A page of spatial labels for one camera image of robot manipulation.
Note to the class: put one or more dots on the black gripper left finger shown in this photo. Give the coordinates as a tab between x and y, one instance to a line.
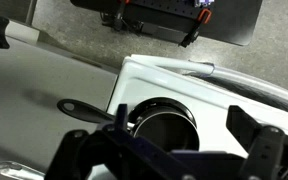
94	153

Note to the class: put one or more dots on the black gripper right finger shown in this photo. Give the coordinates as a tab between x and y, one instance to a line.
267	150

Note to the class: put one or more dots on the white electric stove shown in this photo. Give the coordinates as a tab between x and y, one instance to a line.
157	86

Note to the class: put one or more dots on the small black saucepan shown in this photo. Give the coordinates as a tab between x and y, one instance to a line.
165	130

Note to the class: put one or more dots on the black robot cart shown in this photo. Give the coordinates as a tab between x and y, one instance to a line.
230	23

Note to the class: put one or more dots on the orange black bar clamp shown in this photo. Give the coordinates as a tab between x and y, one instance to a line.
197	26

